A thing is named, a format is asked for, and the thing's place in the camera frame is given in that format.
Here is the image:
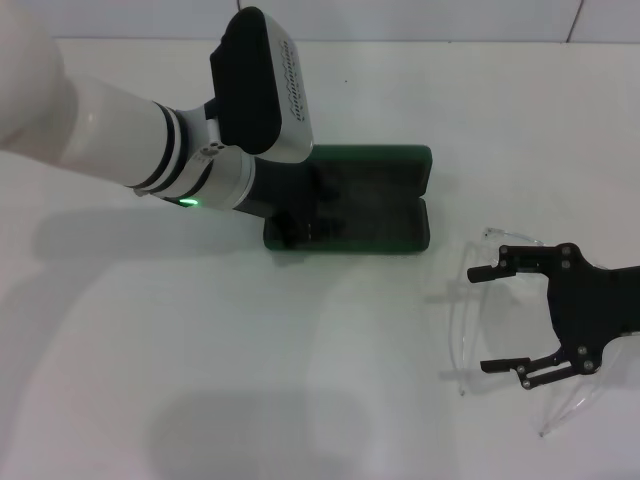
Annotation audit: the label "clear white glasses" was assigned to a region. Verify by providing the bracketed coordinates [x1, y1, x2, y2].
[448, 225, 604, 437]

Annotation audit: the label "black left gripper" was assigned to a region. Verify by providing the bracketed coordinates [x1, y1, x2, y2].
[234, 155, 349, 250]

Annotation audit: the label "green glasses case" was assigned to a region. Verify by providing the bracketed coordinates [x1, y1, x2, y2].
[262, 143, 434, 254]

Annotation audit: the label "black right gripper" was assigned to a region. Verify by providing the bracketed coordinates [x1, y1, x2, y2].
[467, 242, 640, 390]

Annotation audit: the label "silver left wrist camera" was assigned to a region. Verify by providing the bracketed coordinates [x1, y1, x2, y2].
[208, 6, 316, 164]

